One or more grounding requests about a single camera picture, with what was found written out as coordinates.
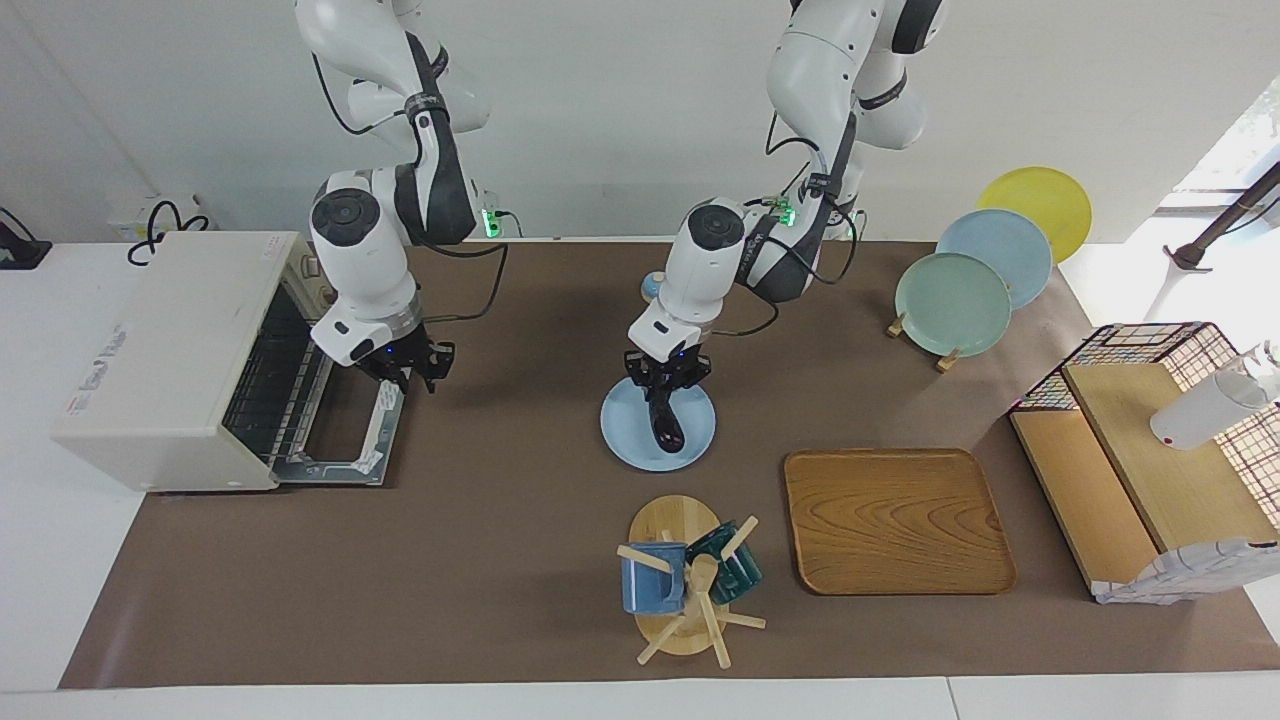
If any white patterned cloth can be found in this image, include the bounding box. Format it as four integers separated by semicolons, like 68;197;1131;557
1093;538;1280;605

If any white bottle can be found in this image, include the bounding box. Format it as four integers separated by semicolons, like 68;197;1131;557
1150;340;1280;451

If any brown table mat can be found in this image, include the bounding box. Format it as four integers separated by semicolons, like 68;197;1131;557
58;238;1280;691

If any dark purple eggplant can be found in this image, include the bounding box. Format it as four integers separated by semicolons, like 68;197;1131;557
645;388;687;453

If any black coiled cable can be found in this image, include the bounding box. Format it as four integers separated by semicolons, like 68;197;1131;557
127;200;214;266

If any white toaster oven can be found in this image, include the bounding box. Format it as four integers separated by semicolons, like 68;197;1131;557
52;232;336;493

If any wooden mug tree stand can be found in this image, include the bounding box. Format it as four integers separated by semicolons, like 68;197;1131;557
616;494;767;669

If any blue enamel mug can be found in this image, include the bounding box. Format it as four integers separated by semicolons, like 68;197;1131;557
620;542;689;615

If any dark tripod stand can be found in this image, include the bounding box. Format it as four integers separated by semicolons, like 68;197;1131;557
1163;160;1280;273

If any dark green mug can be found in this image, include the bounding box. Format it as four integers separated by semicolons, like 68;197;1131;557
685;520;764;605

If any yellow plate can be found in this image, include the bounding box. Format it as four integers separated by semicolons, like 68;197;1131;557
976;166;1093;264

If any white power outlet box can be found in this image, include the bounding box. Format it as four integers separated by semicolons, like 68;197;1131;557
108;195;216;242

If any light blue racked plate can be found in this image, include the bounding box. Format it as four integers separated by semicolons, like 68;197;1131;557
935;208;1053;311

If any wooden serving tray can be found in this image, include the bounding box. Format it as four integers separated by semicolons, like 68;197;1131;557
783;448;1017;597

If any metal oven wire rack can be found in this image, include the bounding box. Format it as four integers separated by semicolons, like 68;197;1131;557
225;288;333;463

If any pale green plate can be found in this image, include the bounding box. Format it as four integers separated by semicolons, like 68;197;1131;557
894;252;1013;358

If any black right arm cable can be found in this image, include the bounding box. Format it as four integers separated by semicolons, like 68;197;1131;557
405;238;511;326

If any wooden shelf with wire basket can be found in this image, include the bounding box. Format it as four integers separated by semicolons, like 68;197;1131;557
1008;322;1280;601

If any wooden plate rack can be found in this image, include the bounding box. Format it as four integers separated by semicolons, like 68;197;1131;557
886;312;961;373

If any black clamp mount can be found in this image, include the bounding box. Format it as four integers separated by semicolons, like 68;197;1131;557
0;207;53;271

